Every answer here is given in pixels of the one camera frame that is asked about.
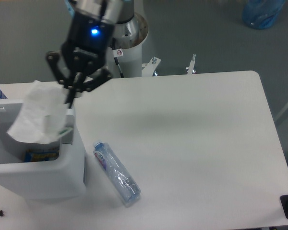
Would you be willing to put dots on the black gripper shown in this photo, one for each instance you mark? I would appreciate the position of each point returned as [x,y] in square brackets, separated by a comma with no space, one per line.
[84,52]

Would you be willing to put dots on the white plastic wrapper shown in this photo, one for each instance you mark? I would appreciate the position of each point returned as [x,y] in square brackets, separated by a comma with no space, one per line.
[42,118]

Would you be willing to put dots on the clear crushed plastic bottle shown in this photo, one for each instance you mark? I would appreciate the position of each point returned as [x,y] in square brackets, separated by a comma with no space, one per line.
[117,173]

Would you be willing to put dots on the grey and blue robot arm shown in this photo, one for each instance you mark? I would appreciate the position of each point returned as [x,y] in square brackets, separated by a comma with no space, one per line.
[113,7]

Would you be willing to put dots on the white open trash can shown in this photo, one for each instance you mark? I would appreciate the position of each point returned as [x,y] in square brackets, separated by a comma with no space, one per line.
[59,178]

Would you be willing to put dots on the blue yellow snack packet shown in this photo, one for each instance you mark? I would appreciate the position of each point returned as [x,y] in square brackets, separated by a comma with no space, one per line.
[34,155]

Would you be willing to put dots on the blue plastic bag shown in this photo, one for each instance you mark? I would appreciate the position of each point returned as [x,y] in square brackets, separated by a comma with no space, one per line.
[261,14]

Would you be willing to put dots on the white pedestal base frame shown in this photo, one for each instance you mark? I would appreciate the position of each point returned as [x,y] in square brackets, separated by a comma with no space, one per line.
[149,69]

